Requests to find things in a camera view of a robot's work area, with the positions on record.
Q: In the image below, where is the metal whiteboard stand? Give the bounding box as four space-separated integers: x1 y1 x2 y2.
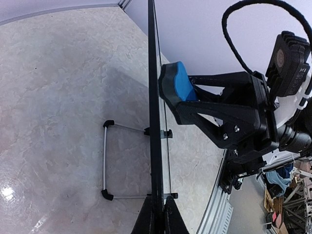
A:
100 119 178 201

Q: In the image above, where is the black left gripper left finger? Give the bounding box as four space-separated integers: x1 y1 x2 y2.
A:
131 196 154 234

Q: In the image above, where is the white whiteboard black frame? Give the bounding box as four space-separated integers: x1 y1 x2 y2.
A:
147 0 170 203

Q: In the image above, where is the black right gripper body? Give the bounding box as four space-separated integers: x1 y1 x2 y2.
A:
234 71 279 168

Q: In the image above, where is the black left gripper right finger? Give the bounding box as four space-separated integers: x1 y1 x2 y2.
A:
164 196 189 234

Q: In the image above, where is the right aluminium frame post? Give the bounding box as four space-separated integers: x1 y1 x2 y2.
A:
118 0 132 9

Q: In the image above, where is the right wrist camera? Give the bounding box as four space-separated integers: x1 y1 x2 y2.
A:
221 0 312 110

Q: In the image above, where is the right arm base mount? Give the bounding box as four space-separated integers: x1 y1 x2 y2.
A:
218 161 245 195

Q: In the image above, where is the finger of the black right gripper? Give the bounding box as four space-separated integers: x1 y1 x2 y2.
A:
176 101 252 149
190 72 255 98

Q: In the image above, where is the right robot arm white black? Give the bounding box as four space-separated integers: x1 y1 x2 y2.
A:
159 67 312 175

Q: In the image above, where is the blue whiteboard eraser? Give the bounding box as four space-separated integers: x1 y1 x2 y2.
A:
158 61 199 115

